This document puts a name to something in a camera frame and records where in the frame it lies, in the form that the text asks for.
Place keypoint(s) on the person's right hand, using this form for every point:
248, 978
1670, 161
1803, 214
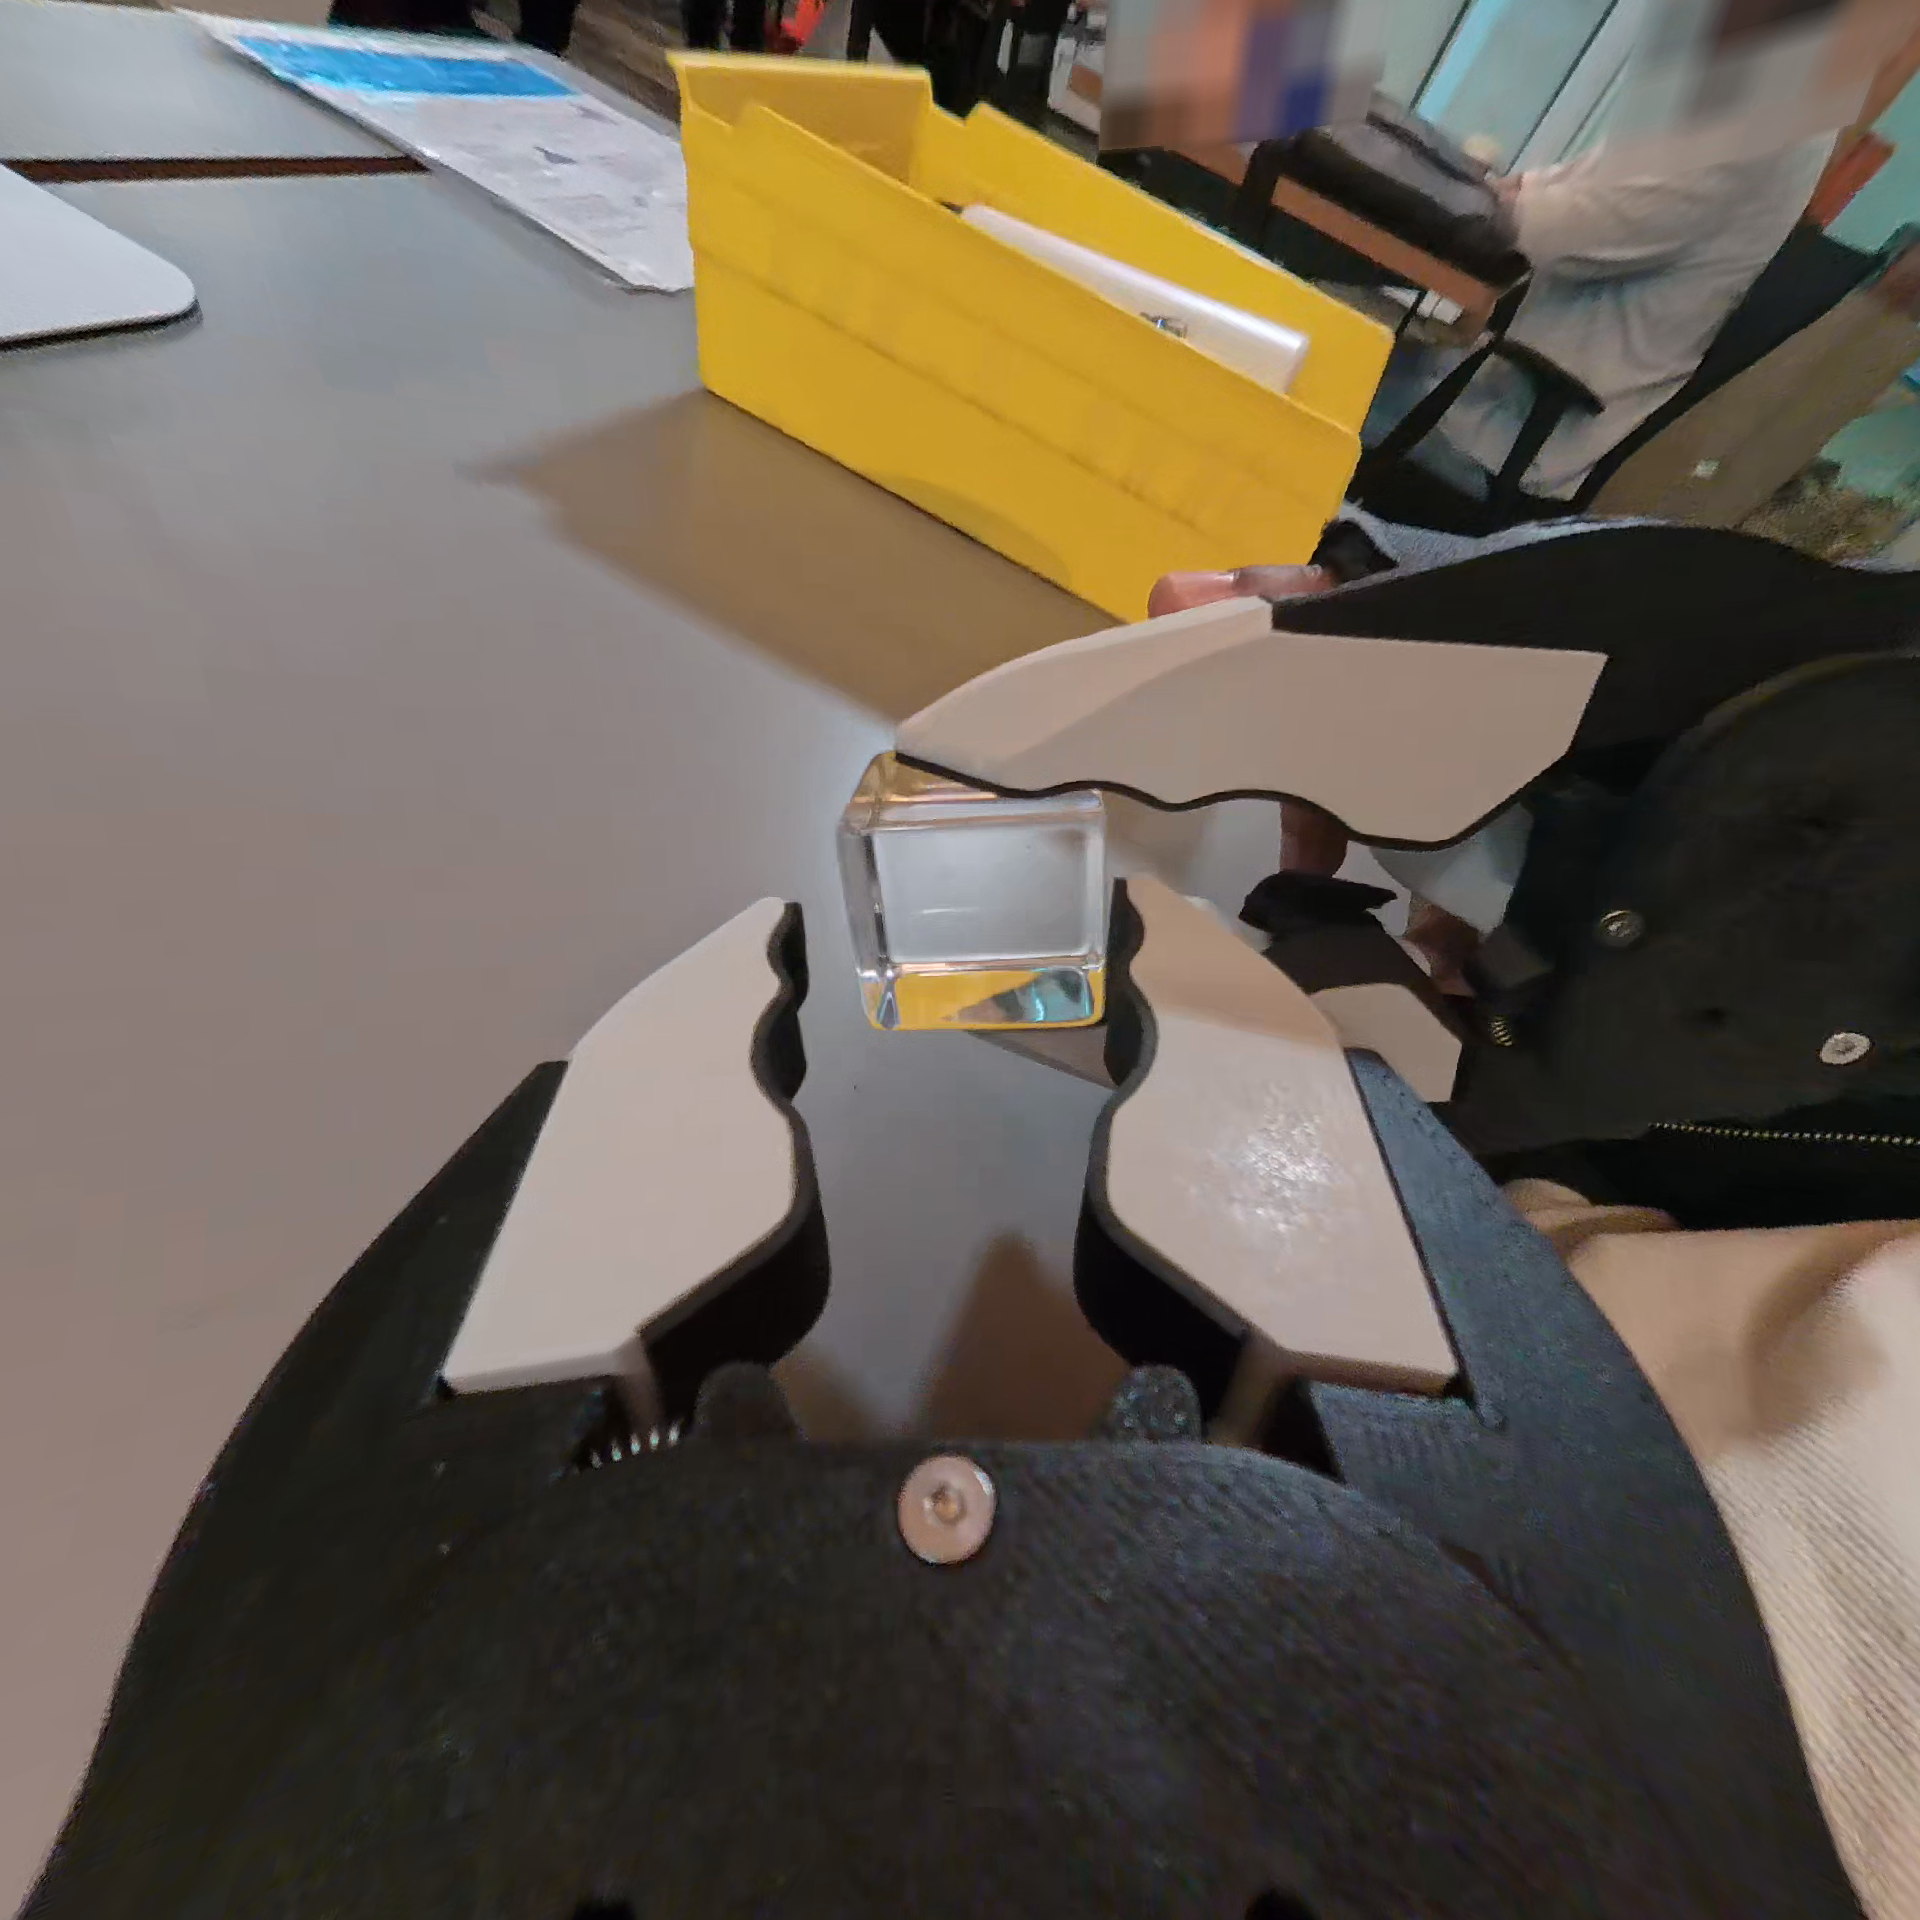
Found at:
1231, 591

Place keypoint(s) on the grey desk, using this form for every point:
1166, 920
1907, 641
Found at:
375, 675

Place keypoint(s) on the black bag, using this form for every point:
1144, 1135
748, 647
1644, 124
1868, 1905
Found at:
1412, 195

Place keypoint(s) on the black monitor with white stand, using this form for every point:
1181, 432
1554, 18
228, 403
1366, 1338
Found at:
77, 270

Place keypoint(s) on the yellow plastic bin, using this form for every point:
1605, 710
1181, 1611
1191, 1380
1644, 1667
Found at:
975, 388

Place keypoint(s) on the clear glass cube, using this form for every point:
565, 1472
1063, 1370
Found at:
975, 886

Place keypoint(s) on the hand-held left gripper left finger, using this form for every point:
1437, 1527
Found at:
630, 1200

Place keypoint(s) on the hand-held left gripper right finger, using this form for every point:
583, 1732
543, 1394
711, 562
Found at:
1277, 1200

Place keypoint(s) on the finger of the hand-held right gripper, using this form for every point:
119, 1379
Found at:
1402, 1035
1320, 721

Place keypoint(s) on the white garment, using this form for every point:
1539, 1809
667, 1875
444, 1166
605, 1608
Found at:
1800, 1499

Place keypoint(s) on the laminated paper sheet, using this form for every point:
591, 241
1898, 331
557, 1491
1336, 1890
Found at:
494, 136

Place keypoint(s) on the brown cardboard box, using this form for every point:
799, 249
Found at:
1756, 435

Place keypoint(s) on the black office chair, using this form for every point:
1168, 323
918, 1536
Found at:
1770, 346

